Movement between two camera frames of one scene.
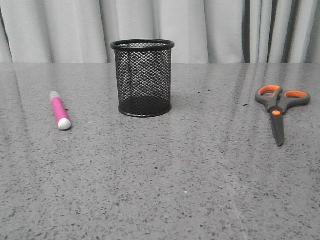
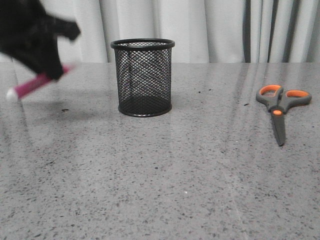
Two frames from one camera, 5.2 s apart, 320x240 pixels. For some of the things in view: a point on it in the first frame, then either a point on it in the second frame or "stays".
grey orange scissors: (278, 101) stays
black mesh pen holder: (143, 69) stays
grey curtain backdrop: (203, 31) stays
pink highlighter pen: (64, 121) -> (40, 80)
